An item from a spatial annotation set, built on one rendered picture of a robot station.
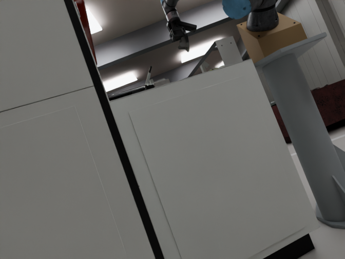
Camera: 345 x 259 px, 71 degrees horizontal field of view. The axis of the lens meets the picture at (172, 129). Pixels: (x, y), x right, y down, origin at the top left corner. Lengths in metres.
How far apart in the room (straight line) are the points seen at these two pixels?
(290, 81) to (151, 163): 0.75
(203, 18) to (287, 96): 4.20
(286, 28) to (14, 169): 1.21
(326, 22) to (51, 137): 4.32
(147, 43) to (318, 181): 4.34
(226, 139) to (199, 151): 0.12
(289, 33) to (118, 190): 1.04
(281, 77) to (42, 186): 1.06
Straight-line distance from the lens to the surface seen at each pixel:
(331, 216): 1.38
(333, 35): 4.58
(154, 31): 5.22
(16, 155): 0.72
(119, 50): 5.19
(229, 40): 1.19
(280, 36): 1.31
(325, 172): 1.30
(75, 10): 0.82
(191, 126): 0.92
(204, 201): 0.93
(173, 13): 1.61
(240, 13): 1.18
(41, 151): 0.70
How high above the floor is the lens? 0.58
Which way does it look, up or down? 4 degrees up
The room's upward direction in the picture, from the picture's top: 21 degrees counter-clockwise
